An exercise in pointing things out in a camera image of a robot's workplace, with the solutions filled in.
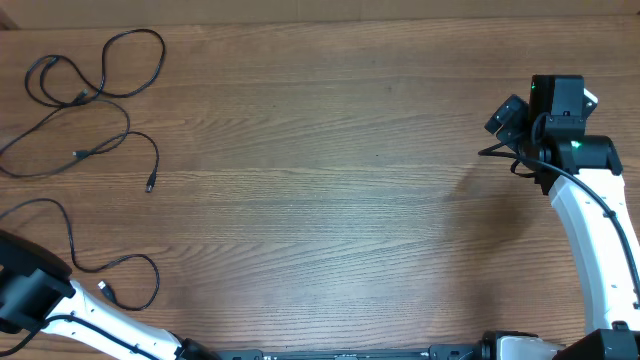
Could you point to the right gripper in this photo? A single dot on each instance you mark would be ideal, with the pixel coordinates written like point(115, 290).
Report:
point(510, 120)

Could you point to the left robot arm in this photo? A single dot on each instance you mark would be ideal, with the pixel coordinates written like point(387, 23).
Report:
point(39, 296)

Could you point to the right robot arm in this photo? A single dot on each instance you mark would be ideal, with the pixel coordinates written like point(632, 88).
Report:
point(582, 176)

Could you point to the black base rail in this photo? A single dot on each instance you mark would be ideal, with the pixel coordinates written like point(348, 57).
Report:
point(345, 354)

